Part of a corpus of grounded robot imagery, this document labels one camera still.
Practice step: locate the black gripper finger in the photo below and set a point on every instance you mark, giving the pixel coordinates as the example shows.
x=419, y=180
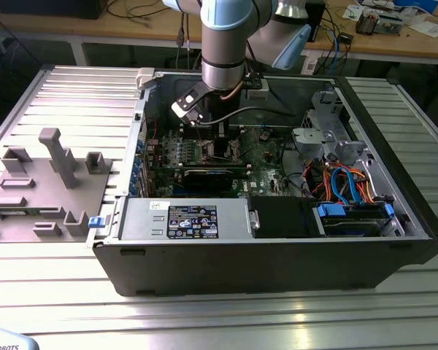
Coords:
x=222, y=146

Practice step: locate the silver CPU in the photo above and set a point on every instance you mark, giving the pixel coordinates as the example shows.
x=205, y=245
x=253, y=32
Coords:
x=210, y=153

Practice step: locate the metal locking lever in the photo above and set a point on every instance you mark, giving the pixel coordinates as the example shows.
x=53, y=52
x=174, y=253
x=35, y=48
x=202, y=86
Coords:
x=200, y=133

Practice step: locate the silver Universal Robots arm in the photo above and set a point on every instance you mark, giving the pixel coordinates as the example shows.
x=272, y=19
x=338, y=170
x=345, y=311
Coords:
x=222, y=43

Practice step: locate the CPU socket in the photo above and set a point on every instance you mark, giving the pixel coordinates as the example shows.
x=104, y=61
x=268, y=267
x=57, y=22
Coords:
x=206, y=146

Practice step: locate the black graphics card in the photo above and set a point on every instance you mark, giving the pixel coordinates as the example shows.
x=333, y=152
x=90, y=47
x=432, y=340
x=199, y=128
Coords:
x=204, y=180

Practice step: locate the green motherboard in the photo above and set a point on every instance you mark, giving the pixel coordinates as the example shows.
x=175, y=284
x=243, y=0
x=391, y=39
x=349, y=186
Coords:
x=263, y=171

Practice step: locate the grey metal drive cage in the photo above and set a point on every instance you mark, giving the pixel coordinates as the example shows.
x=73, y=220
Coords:
x=310, y=140

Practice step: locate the black plastic shroud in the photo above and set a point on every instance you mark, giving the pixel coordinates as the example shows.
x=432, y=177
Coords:
x=281, y=218

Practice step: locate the grey power supply unit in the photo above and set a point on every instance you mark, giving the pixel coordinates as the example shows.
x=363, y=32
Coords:
x=142, y=218

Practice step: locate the black PC case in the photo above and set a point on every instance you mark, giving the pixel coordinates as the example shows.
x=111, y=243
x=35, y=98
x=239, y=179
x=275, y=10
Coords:
x=241, y=270

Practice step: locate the wooden desk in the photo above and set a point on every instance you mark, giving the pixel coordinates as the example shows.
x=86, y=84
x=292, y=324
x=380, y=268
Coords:
x=95, y=29

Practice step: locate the blue case latch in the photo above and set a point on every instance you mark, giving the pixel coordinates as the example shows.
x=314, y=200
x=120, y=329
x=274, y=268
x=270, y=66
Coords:
x=96, y=222

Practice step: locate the hard disk in blue carrier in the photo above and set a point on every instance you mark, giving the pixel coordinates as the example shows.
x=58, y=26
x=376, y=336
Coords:
x=350, y=222

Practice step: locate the small black box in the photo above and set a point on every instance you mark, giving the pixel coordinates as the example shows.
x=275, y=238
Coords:
x=345, y=38

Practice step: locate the metal heat sink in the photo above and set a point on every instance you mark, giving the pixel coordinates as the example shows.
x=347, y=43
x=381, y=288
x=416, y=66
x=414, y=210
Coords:
x=366, y=23

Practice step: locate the grey parts rack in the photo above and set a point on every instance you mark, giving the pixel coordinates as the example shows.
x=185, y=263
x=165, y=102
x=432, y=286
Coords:
x=40, y=197

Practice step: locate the grey electronics box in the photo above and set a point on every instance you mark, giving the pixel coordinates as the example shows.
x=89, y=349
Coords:
x=390, y=25

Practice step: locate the black monitor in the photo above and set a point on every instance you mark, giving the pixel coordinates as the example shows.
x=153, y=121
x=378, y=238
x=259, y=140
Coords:
x=47, y=9

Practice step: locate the blue box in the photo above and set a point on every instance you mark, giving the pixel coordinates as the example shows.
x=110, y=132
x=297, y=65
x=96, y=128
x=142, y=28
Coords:
x=416, y=4

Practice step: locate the white paper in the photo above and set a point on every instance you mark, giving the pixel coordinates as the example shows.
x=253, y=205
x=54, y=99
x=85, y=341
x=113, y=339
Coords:
x=429, y=29

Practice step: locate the pale blue teach pendant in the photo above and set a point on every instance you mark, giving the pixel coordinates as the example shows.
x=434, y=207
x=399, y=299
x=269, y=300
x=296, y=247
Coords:
x=3, y=339

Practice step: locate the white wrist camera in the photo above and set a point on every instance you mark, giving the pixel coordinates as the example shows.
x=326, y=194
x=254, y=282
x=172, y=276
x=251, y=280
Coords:
x=184, y=111

